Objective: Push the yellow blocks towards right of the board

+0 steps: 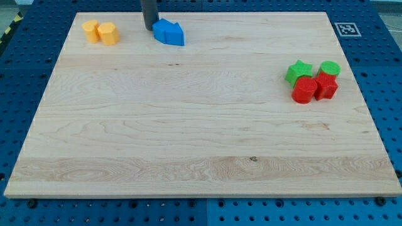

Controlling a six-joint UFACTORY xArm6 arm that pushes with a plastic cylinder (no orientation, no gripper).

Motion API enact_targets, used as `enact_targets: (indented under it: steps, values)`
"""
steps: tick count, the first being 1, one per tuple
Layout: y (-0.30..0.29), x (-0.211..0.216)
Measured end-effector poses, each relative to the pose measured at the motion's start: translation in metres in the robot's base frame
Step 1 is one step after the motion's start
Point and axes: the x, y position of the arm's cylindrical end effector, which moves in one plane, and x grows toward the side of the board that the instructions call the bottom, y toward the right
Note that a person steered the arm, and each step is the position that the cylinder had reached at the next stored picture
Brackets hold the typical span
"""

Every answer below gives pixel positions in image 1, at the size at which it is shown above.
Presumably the yellow hexagonal block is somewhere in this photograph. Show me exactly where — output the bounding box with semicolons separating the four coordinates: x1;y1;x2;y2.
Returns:
97;22;120;46

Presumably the green star block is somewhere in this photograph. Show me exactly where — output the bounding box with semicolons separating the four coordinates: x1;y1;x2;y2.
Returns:
285;60;313;87

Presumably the light wooden board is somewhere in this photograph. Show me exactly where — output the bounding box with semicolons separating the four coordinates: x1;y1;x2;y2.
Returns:
4;12;401;199

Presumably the red cylinder block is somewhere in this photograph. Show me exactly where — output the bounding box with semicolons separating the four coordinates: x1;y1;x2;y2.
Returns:
291;77;318;104

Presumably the black bolt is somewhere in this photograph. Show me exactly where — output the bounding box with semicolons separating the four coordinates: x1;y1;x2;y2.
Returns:
26;199;38;209
374;196;387;207

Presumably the black bolt right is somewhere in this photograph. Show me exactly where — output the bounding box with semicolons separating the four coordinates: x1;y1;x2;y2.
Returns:
374;196;387;207

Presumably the yellow rounded block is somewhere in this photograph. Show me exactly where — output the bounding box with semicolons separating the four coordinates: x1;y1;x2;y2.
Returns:
82;19;100;43

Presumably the white fiducial marker tag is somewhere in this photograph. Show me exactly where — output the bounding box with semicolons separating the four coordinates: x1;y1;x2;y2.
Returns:
334;22;361;37

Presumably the gray cylindrical pusher rod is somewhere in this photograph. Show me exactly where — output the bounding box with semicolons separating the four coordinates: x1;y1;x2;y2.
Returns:
140;0;160;31

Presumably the red star block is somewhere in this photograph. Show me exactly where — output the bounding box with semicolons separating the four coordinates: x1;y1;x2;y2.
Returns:
314;71;339;100

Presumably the green cylinder block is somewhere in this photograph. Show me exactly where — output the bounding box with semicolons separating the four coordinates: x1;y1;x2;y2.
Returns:
318;61;341;76

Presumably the black bolt left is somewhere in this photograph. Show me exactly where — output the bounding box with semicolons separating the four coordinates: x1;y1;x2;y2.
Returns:
26;199;38;209

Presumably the blue arrow-shaped block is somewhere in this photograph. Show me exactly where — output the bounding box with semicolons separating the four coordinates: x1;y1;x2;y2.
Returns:
152;19;185;46

